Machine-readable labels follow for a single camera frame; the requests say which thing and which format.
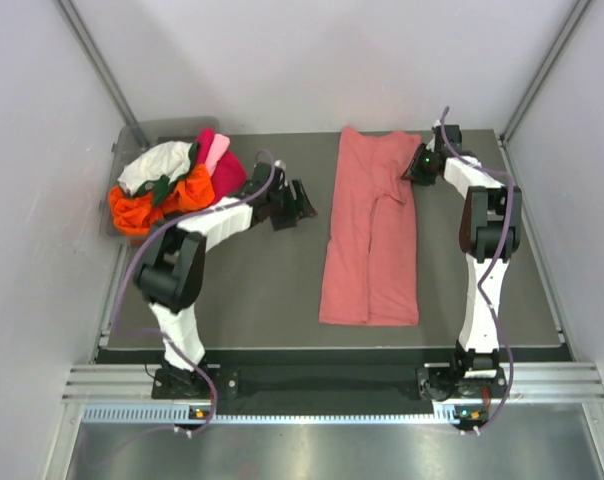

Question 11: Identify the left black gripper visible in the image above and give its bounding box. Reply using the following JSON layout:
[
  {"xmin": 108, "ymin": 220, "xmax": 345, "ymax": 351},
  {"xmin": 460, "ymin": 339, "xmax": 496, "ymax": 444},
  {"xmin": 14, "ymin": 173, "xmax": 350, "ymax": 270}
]
[{"xmin": 266, "ymin": 177, "xmax": 316, "ymax": 230}]

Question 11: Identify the magenta t shirt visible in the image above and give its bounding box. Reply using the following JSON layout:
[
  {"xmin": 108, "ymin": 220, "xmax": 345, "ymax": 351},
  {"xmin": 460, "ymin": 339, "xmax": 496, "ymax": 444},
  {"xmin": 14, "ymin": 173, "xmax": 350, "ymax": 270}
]
[{"xmin": 195, "ymin": 128, "xmax": 247, "ymax": 204}]

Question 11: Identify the aluminium frame post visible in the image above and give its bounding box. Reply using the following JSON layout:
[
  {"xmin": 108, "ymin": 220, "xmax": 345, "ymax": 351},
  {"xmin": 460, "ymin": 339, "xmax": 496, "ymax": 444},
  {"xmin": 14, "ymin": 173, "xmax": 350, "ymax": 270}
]
[
  {"xmin": 498, "ymin": 0, "xmax": 594, "ymax": 145},
  {"xmin": 53, "ymin": 0, "xmax": 150, "ymax": 147}
]

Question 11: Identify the aluminium front rail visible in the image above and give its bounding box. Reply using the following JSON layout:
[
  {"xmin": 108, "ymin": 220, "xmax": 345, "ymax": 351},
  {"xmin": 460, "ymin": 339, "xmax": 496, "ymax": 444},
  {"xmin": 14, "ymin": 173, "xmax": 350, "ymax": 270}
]
[{"xmin": 62, "ymin": 364, "xmax": 155, "ymax": 403}]

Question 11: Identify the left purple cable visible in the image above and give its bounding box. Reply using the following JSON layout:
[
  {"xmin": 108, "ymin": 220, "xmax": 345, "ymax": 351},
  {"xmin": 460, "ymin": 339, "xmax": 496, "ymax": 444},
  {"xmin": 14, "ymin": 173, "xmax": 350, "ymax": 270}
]
[{"xmin": 110, "ymin": 148, "xmax": 278, "ymax": 436}]

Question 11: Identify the slotted grey cable duct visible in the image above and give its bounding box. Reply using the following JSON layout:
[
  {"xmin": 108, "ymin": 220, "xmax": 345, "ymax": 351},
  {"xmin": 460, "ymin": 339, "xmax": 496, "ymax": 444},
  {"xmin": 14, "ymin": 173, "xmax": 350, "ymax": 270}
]
[{"xmin": 81, "ymin": 403, "xmax": 493, "ymax": 426}]

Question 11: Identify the left aluminium frame post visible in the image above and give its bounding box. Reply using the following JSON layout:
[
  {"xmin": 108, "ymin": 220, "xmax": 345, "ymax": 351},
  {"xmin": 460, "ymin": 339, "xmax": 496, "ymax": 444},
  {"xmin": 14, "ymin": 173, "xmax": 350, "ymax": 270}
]
[{"xmin": 53, "ymin": 0, "xmax": 150, "ymax": 147}]

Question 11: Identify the grey plastic bin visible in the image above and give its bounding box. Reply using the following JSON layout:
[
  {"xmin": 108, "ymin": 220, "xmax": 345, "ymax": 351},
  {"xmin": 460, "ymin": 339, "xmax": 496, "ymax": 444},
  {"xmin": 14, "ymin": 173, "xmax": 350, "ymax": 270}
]
[{"xmin": 99, "ymin": 116, "xmax": 220, "ymax": 244}]

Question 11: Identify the white t shirt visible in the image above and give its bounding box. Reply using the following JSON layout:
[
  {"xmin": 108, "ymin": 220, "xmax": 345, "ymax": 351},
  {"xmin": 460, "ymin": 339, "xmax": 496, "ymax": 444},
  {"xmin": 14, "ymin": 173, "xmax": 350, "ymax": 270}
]
[{"xmin": 117, "ymin": 141, "xmax": 193, "ymax": 196}]

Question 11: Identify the light pink t shirt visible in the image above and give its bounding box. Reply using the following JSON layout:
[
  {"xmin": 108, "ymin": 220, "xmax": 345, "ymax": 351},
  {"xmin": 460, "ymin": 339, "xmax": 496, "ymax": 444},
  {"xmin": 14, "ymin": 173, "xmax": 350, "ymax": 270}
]
[{"xmin": 204, "ymin": 133, "xmax": 230, "ymax": 176}]

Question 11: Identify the orange t shirt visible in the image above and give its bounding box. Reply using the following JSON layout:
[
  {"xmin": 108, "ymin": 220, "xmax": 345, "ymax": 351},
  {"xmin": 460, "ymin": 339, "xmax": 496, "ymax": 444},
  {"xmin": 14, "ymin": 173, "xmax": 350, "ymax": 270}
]
[{"xmin": 108, "ymin": 165, "xmax": 215, "ymax": 236}]

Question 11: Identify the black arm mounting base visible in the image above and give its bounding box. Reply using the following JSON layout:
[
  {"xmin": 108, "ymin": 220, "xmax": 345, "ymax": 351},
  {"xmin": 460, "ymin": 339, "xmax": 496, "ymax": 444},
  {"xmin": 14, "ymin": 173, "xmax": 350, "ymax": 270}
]
[{"xmin": 182, "ymin": 348, "xmax": 506, "ymax": 416}]

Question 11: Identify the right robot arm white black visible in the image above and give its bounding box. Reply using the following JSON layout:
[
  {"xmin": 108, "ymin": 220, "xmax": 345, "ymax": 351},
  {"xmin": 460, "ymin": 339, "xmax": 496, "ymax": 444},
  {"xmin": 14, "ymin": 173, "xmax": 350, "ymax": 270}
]
[{"xmin": 403, "ymin": 121, "xmax": 522, "ymax": 396}]

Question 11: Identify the salmon pink t shirt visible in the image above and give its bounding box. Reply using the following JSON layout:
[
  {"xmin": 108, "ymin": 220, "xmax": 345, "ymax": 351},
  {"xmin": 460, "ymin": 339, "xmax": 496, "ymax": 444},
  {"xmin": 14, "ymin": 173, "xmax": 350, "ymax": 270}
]
[{"xmin": 319, "ymin": 127, "xmax": 421, "ymax": 327}]

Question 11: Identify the dark green t shirt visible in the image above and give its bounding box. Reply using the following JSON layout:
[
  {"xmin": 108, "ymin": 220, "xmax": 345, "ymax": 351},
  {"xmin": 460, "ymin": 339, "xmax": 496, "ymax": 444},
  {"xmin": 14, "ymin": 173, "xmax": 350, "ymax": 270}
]
[{"xmin": 143, "ymin": 143, "xmax": 196, "ymax": 207}]

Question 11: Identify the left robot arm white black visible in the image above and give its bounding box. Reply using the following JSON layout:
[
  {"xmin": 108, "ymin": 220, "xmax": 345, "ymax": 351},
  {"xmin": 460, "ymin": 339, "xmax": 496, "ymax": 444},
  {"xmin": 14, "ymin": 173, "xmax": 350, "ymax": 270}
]
[{"xmin": 133, "ymin": 161, "xmax": 317, "ymax": 400}]

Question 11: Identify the right aluminium frame post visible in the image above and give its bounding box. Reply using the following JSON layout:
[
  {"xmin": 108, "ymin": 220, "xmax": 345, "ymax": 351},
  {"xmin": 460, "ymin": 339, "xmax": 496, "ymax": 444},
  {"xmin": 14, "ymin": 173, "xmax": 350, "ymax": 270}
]
[{"xmin": 498, "ymin": 0, "xmax": 594, "ymax": 145}]

